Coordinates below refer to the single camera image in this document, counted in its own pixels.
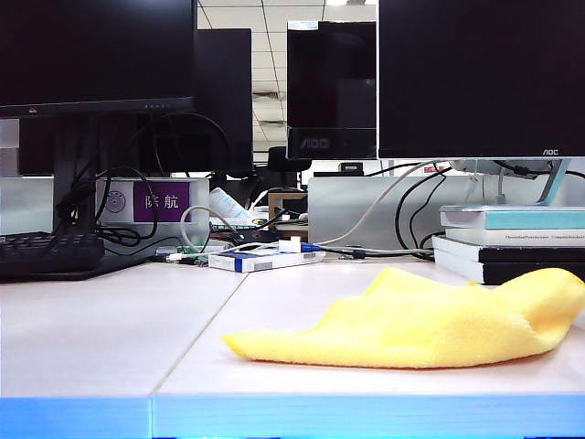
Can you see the grey desk partition panel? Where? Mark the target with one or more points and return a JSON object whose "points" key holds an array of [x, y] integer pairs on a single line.
{"points": [[338, 201]]}

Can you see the small black AOC monitor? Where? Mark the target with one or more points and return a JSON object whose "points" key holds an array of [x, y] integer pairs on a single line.
{"points": [[320, 68]]}

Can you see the silver monitor stand base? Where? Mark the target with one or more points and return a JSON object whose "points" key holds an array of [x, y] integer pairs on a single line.
{"points": [[555, 180]]}

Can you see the dark monitor back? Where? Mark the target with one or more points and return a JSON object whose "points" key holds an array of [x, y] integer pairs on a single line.
{"points": [[224, 91]]}

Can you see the black monitor stand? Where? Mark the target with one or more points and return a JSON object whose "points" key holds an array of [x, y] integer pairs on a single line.
{"points": [[68, 160]]}

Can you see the black flat device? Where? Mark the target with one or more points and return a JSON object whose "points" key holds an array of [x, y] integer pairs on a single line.
{"points": [[256, 235]]}

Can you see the black office chair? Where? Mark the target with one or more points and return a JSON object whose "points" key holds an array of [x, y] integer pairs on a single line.
{"points": [[279, 160]]}

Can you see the green circuit board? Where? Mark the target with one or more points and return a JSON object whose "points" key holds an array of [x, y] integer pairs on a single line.
{"points": [[183, 250]]}

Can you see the wooden frame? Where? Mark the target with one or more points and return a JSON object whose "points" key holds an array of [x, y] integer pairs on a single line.
{"points": [[272, 210]]}

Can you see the black monitor with button row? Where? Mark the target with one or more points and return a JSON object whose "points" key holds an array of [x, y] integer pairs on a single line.
{"points": [[91, 46]]}

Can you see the black keyboard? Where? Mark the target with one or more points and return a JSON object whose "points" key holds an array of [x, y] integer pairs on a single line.
{"points": [[45, 251]]}

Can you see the blue and white box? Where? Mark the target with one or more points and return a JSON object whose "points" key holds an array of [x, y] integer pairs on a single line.
{"points": [[237, 261]]}

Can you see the blue VGA connector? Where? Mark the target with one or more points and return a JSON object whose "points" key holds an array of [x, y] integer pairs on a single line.
{"points": [[310, 247]]}

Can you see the white neuroscience book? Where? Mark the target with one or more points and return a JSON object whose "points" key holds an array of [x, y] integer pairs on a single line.
{"points": [[484, 237]]}

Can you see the purple name sign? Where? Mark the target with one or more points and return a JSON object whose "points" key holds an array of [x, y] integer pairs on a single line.
{"points": [[160, 201]]}

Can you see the large frameless AOC monitor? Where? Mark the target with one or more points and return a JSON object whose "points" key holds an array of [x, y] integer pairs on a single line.
{"points": [[480, 78]]}

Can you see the white and blue booklet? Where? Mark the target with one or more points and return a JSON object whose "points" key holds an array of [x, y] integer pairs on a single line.
{"points": [[224, 201]]}

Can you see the white plug adapter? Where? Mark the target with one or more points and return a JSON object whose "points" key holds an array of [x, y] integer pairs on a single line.
{"points": [[289, 246]]}

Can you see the yellow microfibre rag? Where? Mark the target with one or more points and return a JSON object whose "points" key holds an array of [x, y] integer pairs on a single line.
{"points": [[434, 329]]}

